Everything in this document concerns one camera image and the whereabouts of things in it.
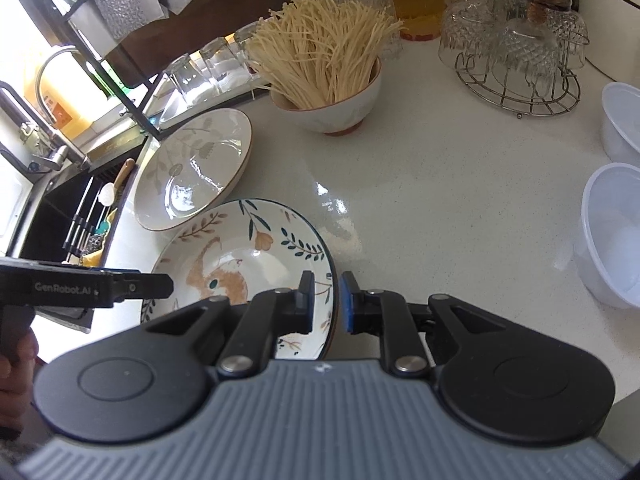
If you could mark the person's left hand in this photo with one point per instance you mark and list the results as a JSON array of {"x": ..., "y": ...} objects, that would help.
[{"x": 17, "y": 390}]

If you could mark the white ceramic bowl brown base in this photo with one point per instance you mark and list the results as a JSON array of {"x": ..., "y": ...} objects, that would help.
[{"x": 330, "y": 115}]

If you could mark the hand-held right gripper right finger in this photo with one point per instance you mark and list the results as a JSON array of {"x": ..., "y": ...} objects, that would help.
[{"x": 347, "y": 305}]

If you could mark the white air fryer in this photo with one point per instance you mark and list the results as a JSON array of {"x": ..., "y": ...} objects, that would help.
[{"x": 612, "y": 20}]

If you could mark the wooden spatula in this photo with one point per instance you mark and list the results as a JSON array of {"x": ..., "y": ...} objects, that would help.
[{"x": 124, "y": 172}]

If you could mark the yellow sponge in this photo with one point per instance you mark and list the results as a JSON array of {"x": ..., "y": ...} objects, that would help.
[{"x": 94, "y": 258}]

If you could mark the jar of orange liquid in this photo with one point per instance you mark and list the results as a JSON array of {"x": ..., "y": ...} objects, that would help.
[{"x": 417, "y": 10}]

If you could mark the beige leaf print plate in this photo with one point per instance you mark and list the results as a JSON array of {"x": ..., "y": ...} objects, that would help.
[{"x": 195, "y": 170}]

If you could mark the white spoon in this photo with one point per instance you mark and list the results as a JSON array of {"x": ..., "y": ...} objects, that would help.
[{"x": 107, "y": 194}]

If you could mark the grey textured cloth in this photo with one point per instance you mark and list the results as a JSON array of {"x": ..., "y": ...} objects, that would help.
[{"x": 127, "y": 5}]

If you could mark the thin curved chrome faucet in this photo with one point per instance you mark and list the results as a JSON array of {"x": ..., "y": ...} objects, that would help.
[{"x": 57, "y": 55}]

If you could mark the bundle of dry noodles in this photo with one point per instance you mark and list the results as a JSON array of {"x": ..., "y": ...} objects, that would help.
[{"x": 320, "y": 45}]

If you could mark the black dish rack frame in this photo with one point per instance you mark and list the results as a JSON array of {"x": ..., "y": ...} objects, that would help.
[{"x": 145, "y": 112}]

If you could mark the clear drinking glass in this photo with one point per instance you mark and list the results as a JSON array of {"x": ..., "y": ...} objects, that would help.
[
  {"x": 217, "y": 62},
  {"x": 184, "y": 77},
  {"x": 246, "y": 42}
]

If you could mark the yellow bottle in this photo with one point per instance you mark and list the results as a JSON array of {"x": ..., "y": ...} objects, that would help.
[{"x": 67, "y": 117}]

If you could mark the row of clear drinking glasses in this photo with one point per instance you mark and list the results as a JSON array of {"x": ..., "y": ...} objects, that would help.
[{"x": 239, "y": 82}]

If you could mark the thick chrome faucet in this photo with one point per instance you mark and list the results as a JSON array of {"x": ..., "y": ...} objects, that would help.
[{"x": 47, "y": 152}]

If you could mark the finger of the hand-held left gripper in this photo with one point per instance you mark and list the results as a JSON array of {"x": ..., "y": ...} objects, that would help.
[{"x": 145, "y": 287}]

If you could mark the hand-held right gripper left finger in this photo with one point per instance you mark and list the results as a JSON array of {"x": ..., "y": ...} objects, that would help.
[{"x": 307, "y": 305}]

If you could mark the squirrel and leaf print plate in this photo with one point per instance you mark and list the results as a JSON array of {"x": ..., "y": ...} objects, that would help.
[{"x": 225, "y": 250}]

